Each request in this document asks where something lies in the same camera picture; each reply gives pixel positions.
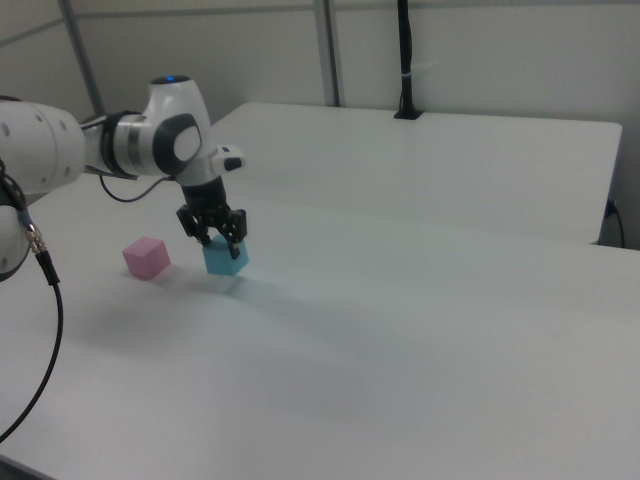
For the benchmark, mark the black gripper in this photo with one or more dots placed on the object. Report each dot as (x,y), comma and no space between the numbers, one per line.
(205,197)

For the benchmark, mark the blue cube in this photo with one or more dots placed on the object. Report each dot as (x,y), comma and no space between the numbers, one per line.
(222,261)

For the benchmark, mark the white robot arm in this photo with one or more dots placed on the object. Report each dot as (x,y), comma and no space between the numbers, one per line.
(50,145)

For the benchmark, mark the pink cube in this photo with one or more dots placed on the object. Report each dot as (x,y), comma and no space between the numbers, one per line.
(145,257)

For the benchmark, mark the grey metal partition post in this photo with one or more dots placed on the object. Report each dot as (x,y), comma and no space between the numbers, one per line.
(85,60)
(330,50)

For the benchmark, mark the black camera pole with base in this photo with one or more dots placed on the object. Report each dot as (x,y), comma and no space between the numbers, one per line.
(406,60)

